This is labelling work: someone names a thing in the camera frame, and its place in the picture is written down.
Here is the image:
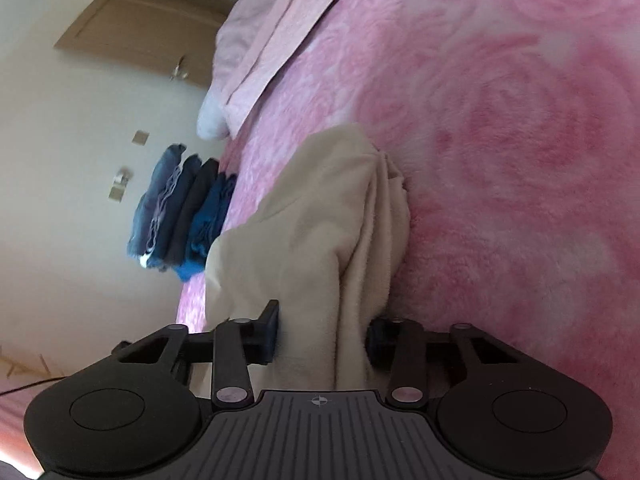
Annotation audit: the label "black folded garment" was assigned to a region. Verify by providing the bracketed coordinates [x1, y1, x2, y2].
[167, 159, 221, 268]

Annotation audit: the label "blue folded garment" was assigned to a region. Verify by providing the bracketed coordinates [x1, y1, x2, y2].
[174, 174, 238, 283]

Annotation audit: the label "dark navy folded garment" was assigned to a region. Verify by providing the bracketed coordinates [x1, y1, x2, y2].
[159, 156, 203, 268]

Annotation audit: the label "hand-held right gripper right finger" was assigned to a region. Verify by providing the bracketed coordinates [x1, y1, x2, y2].
[366, 316, 522, 406]

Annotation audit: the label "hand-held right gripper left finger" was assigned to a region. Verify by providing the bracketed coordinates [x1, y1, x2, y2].
[113, 300, 281, 409]

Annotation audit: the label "pink rose blanket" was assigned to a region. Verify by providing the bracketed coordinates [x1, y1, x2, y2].
[175, 0, 640, 461]

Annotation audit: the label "light blue folded jeans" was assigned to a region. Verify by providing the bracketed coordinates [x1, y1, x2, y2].
[126, 144, 187, 268]

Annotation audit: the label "black cable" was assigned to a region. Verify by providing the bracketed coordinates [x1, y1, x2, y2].
[0, 374, 73, 397]

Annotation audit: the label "wooden door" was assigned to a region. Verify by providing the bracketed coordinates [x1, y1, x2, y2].
[53, 0, 263, 90]

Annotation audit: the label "cream fleece garment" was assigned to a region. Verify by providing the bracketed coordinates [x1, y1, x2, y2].
[205, 122, 412, 392]

